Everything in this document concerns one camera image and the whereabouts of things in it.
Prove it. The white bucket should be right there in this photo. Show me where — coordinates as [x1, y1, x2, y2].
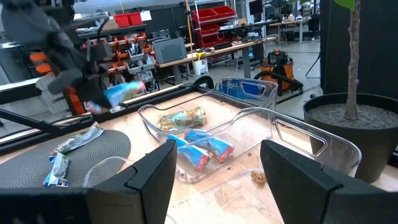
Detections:
[193, 58, 209, 76]

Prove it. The orange black shop vacuum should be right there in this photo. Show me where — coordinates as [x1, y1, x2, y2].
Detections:
[254, 49, 304, 96]

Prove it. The red storage bin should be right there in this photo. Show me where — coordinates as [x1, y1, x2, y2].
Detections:
[211, 5, 236, 18]
[114, 12, 131, 28]
[127, 12, 144, 26]
[192, 8, 218, 22]

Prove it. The light blue snack bar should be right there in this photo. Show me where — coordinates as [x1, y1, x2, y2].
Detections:
[42, 151, 70, 189]
[104, 80, 146, 108]
[183, 129, 235, 164]

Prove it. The shelf of orange parts bins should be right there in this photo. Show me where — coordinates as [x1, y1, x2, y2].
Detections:
[74, 26, 158, 91]

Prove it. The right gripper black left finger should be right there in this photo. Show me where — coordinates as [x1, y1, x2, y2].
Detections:
[86, 139, 178, 224]

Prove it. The blue storage bin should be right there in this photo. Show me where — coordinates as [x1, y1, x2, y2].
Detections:
[218, 78, 270, 101]

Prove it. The black partition panel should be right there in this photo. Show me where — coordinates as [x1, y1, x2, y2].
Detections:
[320, 0, 398, 100]

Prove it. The dark blue granola bar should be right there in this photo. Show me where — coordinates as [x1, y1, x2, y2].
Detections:
[165, 133, 215, 172]

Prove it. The yellow hanging cord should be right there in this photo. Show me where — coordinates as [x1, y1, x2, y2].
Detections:
[185, 0, 196, 74]

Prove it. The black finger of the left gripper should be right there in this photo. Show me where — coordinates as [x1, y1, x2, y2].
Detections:
[77, 74, 113, 108]

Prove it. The wooden top workbench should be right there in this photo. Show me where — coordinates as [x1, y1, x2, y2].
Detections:
[154, 36, 277, 85]

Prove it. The round grey placemat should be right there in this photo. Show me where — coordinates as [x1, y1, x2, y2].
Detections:
[0, 129, 132, 190]

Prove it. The grey equipment case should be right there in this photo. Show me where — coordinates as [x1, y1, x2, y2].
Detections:
[151, 37, 188, 65]

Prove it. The metal shelf rack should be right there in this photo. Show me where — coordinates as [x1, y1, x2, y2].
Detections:
[192, 0, 240, 50]

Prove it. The white green granola bar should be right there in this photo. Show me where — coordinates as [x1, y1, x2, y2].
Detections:
[49, 121, 104, 156]

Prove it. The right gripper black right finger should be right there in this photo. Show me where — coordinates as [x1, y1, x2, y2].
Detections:
[261, 139, 398, 224]

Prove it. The green plant in black pot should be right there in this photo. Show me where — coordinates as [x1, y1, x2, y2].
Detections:
[289, 0, 398, 184]

